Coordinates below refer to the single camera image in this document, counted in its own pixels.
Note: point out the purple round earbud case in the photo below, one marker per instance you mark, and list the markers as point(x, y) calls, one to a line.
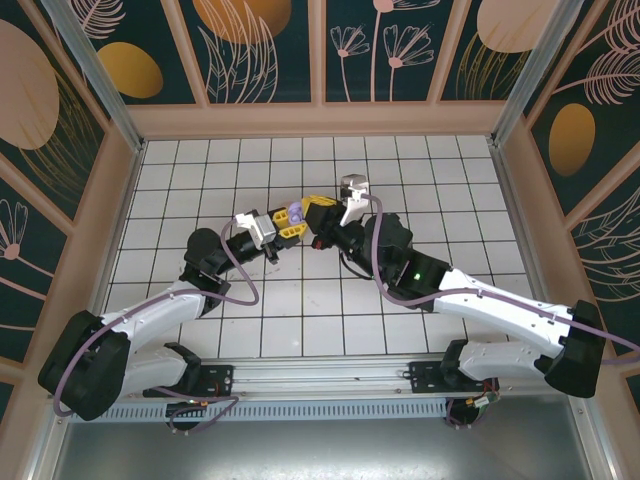
point(296, 212)

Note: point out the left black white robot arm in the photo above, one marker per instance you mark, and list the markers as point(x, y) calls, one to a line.
point(90, 380)

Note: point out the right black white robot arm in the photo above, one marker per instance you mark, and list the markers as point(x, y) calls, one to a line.
point(500, 305)

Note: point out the small green-lit circuit board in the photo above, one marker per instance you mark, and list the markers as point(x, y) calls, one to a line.
point(192, 401)

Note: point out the grey metal sheet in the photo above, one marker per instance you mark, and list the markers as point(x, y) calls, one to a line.
point(320, 450)

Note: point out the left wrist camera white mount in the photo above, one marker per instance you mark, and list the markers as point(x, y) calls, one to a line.
point(262, 231)

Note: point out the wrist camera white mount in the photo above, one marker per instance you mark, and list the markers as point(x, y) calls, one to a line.
point(356, 192)
point(262, 231)

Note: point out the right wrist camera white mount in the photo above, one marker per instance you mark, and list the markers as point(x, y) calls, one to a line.
point(356, 192)

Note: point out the aluminium table side rail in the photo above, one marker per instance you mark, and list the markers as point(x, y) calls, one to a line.
point(511, 200)
point(126, 200)

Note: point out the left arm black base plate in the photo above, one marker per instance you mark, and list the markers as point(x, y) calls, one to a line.
point(220, 375)

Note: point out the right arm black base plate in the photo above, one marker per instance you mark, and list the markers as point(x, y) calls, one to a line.
point(425, 375)

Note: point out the aluminium mounting rail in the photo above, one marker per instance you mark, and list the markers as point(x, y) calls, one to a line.
point(320, 375)

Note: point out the aluminium corner post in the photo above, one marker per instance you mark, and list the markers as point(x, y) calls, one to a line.
point(532, 75)
point(97, 75)

